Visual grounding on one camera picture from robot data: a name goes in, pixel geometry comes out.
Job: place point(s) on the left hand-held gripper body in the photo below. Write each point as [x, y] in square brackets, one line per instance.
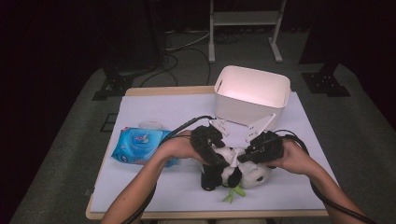
[205, 140]

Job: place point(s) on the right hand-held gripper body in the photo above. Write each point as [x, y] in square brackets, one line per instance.
[267, 147]

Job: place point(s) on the white wet wipe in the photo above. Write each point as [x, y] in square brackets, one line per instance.
[234, 155]

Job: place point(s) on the panda plush toy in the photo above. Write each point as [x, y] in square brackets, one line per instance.
[255, 174]

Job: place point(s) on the white storage box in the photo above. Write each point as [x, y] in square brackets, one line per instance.
[252, 87]

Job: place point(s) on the blue wet wipes pack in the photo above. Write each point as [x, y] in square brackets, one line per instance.
[137, 146]

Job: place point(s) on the person's left hand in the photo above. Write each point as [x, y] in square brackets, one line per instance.
[179, 147]

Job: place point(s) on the person's right hand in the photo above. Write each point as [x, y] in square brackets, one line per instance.
[295, 157]

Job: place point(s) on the clear round plastic lid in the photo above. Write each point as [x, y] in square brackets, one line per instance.
[150, 125]

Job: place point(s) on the wooden table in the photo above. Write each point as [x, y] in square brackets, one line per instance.
[162, 90]

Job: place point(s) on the black stand base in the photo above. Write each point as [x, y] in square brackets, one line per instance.
[327, 84]
[115, 84]

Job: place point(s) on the dark square floor plate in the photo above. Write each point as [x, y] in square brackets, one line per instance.
[109, 123]

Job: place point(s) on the white metal stand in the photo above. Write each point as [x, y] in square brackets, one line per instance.
[246, 18]

